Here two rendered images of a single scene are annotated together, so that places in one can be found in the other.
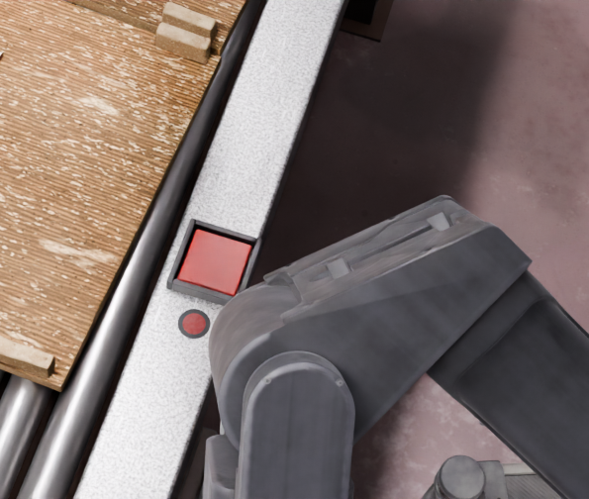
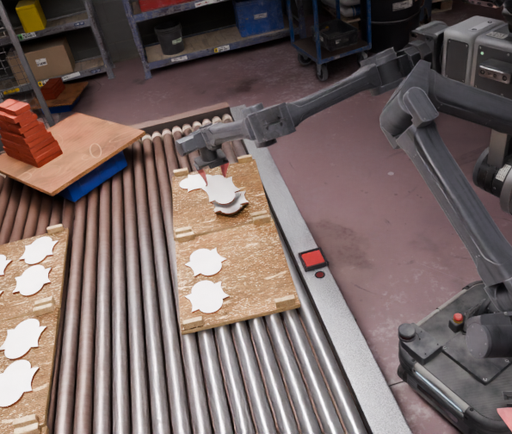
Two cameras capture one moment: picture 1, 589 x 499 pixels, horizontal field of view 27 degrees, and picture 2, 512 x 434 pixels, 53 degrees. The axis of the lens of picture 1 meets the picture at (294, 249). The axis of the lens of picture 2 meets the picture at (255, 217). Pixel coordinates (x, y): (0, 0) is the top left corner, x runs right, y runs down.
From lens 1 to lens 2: 0.74 m
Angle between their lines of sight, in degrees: 26
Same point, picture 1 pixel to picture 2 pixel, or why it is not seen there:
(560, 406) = (453, 89)
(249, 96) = (286, 224)
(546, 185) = (357, 263)
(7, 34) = (212, 244)
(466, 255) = (420, 65)
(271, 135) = (300, 228)
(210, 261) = (311, 258)
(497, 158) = (338, 265)
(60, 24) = (225, 235)
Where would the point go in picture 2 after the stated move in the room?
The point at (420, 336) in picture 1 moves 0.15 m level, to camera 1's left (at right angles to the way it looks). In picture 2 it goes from (423, 82) to (349, 104)
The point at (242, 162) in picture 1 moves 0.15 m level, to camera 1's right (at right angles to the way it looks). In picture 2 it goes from (299, 238) to (339, 223)
